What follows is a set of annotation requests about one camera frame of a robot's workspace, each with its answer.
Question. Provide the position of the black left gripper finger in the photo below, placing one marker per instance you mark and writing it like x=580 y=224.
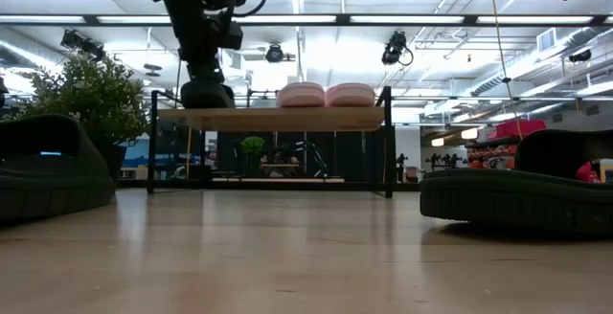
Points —
x=206 y=75

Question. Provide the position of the pink slide sandal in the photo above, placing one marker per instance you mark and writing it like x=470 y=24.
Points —
x=350 y=95
x=301 y=95

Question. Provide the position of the round black spotlight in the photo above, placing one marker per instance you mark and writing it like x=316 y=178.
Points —
x=274 y=53

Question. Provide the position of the small green background plant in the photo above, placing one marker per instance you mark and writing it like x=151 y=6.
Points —
x=252 y=145

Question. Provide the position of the green potted plant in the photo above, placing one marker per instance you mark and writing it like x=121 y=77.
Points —
x=86 y=94

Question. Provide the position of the black ceiling lamps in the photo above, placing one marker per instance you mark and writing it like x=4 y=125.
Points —
x=79 y=42

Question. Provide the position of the black background robot arms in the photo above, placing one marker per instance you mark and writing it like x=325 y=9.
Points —
x=440 y=161

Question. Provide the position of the red boxes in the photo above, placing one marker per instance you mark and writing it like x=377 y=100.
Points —
x=519 y=128

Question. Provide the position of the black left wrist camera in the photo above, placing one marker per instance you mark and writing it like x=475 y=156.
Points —
x=231 y=34

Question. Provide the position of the wooden shelf with black frame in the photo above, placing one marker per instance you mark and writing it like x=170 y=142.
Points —
x=268 y=118

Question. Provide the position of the black metal rig frame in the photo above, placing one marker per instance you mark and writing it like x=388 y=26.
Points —
x=342 y=19

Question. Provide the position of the black overhead camera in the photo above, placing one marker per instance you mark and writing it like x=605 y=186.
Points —
x=393 y=46

